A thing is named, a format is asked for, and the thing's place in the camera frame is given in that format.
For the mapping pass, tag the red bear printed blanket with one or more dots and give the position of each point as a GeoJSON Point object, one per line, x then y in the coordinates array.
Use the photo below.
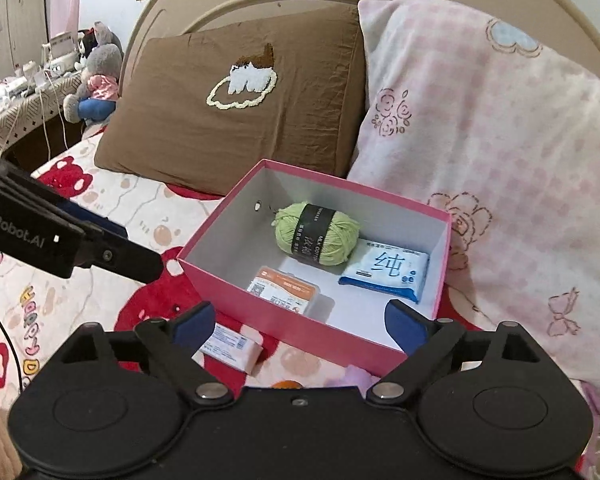
{"type": "Point", "coordinates": [130, 195]}

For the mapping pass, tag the blue wet wipes packet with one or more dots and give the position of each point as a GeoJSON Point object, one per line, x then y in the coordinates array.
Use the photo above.
{"type": "Point", "coordinates": [385, 270]}

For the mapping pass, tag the pink checked pillow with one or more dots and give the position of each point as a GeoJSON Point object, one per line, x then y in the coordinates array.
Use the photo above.
{"type": "Point", "coordinates": [520, 135]}

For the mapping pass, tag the pink cardboard box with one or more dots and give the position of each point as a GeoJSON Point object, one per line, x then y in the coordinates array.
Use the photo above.
{"type": "Point", "coordinates": [330, 345]}

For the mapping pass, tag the brown pillow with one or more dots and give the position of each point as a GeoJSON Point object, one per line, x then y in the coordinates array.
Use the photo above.
{"type": "Point", "coordinates": [180, 125]}

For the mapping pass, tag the orange and white plastic case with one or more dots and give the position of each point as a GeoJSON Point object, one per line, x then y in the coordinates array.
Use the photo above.
{"type": "Point", "coordinates": [285, 288]}

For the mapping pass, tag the bedside table with patterned cloth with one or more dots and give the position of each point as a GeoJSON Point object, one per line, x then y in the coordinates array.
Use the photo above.
{"type": "Point", "coordinates": [20, 110]}

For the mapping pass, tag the small orange object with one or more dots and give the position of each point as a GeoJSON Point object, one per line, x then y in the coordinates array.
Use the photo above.
{"type": "Point", "coordinates": [286, 385]}

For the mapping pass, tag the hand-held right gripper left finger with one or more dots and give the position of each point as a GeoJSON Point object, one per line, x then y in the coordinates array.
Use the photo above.
{"type": "Point", "coordinates": [195, 321]}

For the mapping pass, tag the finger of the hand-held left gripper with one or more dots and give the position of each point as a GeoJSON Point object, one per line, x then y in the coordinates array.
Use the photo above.
{"type": "Point", "coordinates": [130, 260]}
{"type": "Point", "coordinates": [95, 217]}

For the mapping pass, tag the green yarn ball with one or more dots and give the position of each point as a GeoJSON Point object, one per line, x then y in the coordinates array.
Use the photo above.
{"type": "Point", "coordinates": [287, 232]}

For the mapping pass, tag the white tabletop appliance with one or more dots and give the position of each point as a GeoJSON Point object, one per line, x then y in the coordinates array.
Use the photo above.
{"type": "Point", "coordinates": [57, 55]}

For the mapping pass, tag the white paper-wrapped packet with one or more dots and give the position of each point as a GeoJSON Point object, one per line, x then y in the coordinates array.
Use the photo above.
{"type": "Point", "coordinates": [232, 348]}

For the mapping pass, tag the beige cabinet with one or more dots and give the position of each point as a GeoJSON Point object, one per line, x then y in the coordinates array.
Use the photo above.
{"type": "Point", "coordinates": [15, 25]}

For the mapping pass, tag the grey plush toy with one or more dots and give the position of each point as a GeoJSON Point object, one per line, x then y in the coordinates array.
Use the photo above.
{"type": "Point", "coordinates": [102, 60]}

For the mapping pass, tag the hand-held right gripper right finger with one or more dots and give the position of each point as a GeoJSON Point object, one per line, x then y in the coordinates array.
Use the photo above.
{"type": "Point", "coordinates": [402, 327]}

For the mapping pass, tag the black and white plush toy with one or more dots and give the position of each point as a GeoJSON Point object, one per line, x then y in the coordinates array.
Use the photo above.
{"type": "Point", "coordinates": [84, 45]}

